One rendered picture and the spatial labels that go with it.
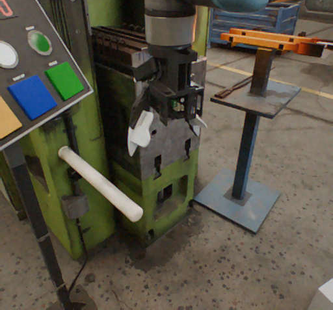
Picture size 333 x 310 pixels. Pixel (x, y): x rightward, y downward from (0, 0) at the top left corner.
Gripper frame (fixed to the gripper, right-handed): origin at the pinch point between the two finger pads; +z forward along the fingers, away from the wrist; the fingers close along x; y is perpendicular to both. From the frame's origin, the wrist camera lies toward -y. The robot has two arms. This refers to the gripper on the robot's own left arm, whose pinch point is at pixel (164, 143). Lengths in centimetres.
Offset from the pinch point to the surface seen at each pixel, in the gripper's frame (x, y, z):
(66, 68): -11.8, -26.6, -9.7
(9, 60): -22.8, -21.6, -14.5
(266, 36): 77, -50, -4
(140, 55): 18, -49, -3
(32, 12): -15.6, -33.1, -21.2
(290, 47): 72, -32, -3
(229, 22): 297, -328, 49
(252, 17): 310, -294, 38
